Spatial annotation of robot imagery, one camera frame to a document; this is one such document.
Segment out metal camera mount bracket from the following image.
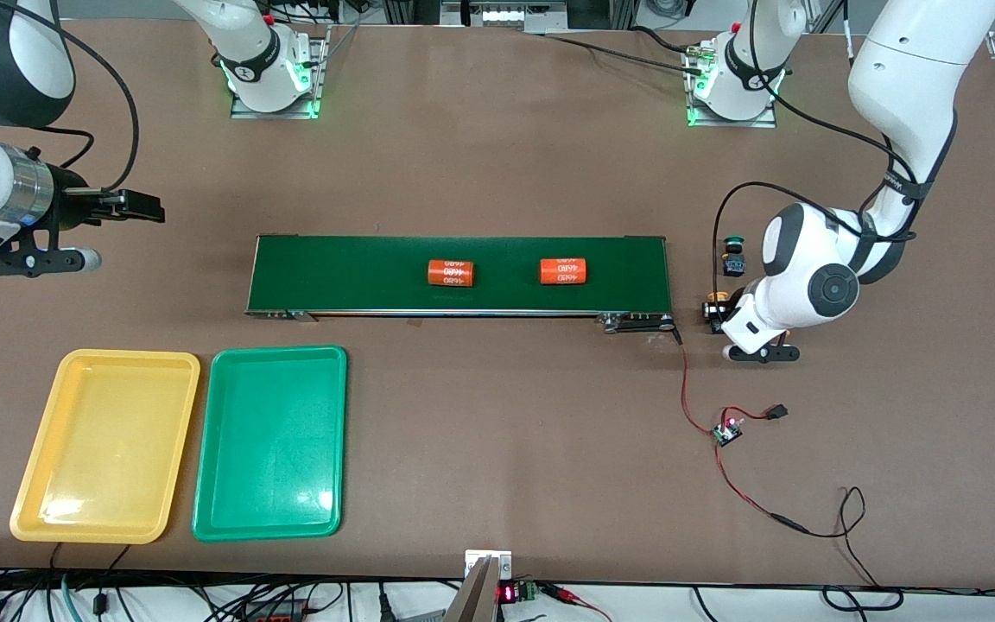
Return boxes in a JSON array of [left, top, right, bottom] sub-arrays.
[[464, 549, 513, 580]]

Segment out red black power wire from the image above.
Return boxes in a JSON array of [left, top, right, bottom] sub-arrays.
[[713, 441, 883, 590]]

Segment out red black conveyor wire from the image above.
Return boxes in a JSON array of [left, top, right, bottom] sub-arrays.
[[675, 327, 723, 433]]

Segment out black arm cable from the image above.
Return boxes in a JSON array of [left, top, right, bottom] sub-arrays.
[[27, 0, 141, 193], [712, 0, 926, 299]]

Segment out grey camera pole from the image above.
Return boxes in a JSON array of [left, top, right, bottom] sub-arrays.
[[444, 555, 503, 622]]

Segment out red alligator clip lead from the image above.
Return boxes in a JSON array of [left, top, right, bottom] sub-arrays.
[[539, 582, 612, 622]]

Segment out black table cable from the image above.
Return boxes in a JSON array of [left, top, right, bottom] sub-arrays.
[[541, 24, 706, 74]]

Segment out green plastic tray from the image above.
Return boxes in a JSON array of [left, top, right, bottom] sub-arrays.
[[192, 345, 349, 543]]

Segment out black connector with wire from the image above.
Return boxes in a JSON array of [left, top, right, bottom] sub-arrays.
[[722, 403, 789, 424]]

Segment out yellow plastic tray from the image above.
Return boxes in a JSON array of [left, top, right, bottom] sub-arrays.
[[10, 348, 202, 545]]

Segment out orange 4680 cylinder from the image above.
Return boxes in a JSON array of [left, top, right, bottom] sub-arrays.
[[539, 256, 591, 287], [427, 258, 476, 289]]

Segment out green conveyor belt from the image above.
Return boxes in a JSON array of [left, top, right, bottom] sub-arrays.
[[244, 233, 680, 333]]

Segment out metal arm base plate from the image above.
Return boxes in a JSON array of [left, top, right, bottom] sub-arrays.
[[686, 39, 779, 129], [230, 24, 331, 120]]

